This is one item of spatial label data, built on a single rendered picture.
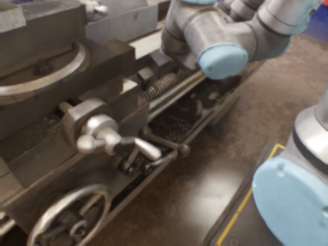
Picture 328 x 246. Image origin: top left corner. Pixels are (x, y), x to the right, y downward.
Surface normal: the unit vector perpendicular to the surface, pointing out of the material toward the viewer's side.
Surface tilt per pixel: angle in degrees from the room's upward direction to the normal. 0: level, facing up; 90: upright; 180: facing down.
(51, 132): 0
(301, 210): 95
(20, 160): 90
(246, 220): 0
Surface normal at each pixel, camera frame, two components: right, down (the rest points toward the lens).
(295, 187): -0.89, 0.33
